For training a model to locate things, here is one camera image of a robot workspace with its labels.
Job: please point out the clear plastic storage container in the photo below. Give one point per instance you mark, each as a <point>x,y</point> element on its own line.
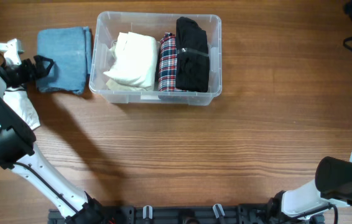
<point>110,24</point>

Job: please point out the white printed shirt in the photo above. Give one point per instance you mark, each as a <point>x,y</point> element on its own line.
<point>15,105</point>

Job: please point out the cream cloth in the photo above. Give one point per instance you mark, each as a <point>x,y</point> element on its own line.
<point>135,63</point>

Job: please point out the black garment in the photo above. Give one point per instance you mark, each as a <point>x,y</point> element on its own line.
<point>193,62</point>

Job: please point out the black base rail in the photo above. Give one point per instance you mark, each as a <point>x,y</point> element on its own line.
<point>241,214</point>

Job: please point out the plaid flannel shirt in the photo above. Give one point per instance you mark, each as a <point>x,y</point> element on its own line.
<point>167,63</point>

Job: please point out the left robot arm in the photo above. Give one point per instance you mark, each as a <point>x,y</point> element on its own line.
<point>20,154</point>

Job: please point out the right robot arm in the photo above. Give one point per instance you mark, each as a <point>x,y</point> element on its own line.
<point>330,189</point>

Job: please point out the blue denim cloth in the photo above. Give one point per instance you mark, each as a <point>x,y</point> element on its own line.
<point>71,51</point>

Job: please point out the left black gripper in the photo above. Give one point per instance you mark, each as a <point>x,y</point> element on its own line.
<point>38,73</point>

